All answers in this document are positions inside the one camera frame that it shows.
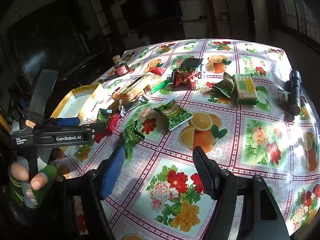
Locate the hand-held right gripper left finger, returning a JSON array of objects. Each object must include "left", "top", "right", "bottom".
[{"left": 55, "top": 145, "right": 125, "bottom": 240}]

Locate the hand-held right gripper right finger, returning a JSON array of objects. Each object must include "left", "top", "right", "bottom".
[{"left": 192, "top": 145, "right": 290, "bottom": 240}]

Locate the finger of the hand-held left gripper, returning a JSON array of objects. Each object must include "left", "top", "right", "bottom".
[
  {"left": 82, "top": 122, "right": 107, "bottom": 135},
  {"left": 44, "top": 117, "right": 81, "bottom": 128}
]

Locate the small red snack packet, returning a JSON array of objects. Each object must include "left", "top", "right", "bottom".
[{"left": 106, "top": 114, "right": 122, "bottom": 136}]

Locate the person's left hand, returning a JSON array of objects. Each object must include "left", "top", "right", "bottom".
[{"left": 7, "top": 147, "right": 66, "bottom": 212}]

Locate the small dark green snack packet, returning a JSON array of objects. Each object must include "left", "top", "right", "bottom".
[{"left": 96, "top": 108, "right": 113, "bottom": 123}]

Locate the yellow rimmed white tray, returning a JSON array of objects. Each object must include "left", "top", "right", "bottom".
[{"left": 50, "top": 84, "right": 118, "bottom": 132}]

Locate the crumpled green pea packet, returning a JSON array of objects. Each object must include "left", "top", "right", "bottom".
[{"left": 119, "top": 124, "right": 146, "bottom": 159}]

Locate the floral fruit print tablecloth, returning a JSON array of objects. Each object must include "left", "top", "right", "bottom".
[{"left": 54, "top": 38, "right": 320, "bottom": 240}]

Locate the silver foil wrapper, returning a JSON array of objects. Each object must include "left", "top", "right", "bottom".
[{"left": 117, "top": 93, "right": 151, "bottom": 116}]

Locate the long orange cracker packet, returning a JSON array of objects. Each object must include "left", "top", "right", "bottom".
[{"left": 112, "top": 74, "right": 163, "bottom": 103}]

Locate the small red labelled bottle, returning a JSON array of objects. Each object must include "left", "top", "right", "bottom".
[{"left": 113, "top": 55, "right": 130, "bottom": 76}]

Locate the green pea snack packet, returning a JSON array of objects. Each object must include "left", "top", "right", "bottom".
[{"left": 153, "top": 99, "right": 194, "bottom": 131}]

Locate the bright green stick packet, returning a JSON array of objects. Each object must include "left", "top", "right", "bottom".
[{"left": 150, "top": 79, "right": 172, "bottom": 93}]

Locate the dark cabinet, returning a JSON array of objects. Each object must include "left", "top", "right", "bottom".
[{"left": 6, "top": 0, "right": 112, "bottom": 85}]

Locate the yellow green rice bar packet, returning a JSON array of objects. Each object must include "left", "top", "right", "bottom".
[{"left": 233, "top": 73, "right": 258, "bottom": 105}]

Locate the large red snack packet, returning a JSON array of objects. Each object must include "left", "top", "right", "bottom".
[{"left": 171, "top": 68, "right": 202, "bottom": 91}]

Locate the dark green nut packet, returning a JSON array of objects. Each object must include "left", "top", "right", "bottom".
[{"left": 179, "top": 58, "right": 204, "bottom": 74}]

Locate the small clear green packet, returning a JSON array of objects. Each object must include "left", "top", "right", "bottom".
[{"left": 277, "top": 88, "right": 292, "bottom": 109}]

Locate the black flashlight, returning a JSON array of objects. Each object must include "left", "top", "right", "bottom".
[{"left": 284, "top": 70, "right": 303, "bottom": 116}]

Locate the window with grille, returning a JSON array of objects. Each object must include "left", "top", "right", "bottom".
[{"left": 271, "top": 0, "right": 319, "bottom": 43}]

